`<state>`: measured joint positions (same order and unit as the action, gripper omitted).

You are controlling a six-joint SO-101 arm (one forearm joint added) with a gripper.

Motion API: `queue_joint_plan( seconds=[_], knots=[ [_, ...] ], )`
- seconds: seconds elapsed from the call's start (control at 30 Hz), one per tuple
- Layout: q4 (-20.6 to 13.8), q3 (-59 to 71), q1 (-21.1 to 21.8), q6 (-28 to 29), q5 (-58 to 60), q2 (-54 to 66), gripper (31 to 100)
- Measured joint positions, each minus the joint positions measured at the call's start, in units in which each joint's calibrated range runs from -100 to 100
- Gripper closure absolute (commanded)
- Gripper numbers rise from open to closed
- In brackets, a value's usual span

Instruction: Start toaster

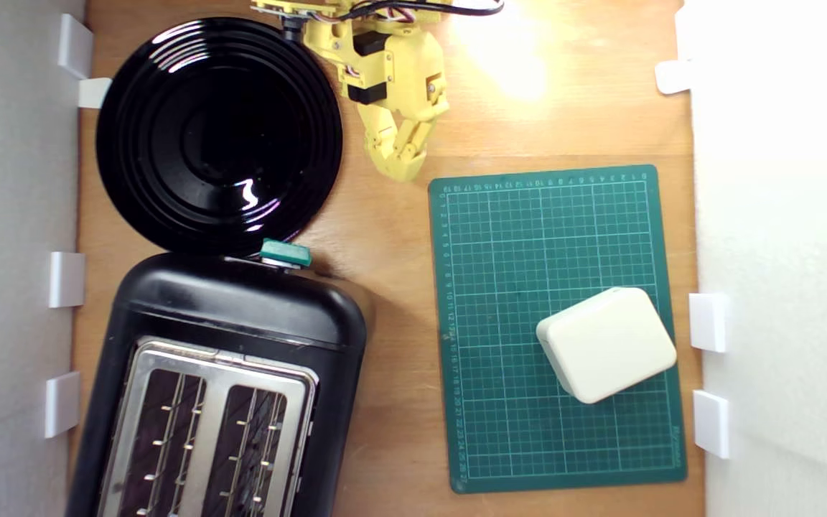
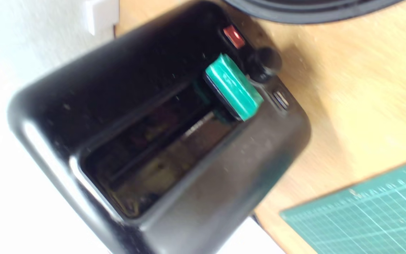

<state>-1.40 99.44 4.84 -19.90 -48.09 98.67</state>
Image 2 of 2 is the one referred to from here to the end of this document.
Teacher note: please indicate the green toaster lever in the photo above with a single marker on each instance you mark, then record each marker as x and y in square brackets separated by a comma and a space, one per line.
[234, 88]

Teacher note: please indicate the black two-slot toaster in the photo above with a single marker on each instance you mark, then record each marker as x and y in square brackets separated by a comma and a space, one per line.
[118, 77]

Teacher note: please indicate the black round plate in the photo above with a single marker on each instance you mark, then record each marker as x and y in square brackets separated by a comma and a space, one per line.
[312, 10]

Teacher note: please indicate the green cutting mat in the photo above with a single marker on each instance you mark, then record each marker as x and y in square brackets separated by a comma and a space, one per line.
[375, 215]

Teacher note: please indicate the white wall clip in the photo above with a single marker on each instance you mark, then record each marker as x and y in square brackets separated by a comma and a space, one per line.
[100, 16]

